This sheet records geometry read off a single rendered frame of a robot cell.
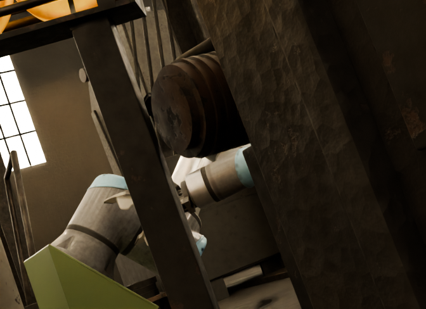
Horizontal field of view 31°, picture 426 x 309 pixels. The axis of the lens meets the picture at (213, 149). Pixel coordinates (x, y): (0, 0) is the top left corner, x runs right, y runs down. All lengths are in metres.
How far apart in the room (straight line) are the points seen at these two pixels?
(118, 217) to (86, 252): 0.13
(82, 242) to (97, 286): 0.14
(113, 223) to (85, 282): 0.19
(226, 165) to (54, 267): 0.47
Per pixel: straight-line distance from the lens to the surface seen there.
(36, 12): 1.03
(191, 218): 2.07
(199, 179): 1.79
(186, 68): 0.95
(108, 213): 1.97
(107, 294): 1.87
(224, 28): 0.77
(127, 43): 6.68
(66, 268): 1.85
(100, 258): 1.94
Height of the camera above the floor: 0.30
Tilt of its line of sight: 6 degrees up
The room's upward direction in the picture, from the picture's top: 21 degrees counter-clockwise
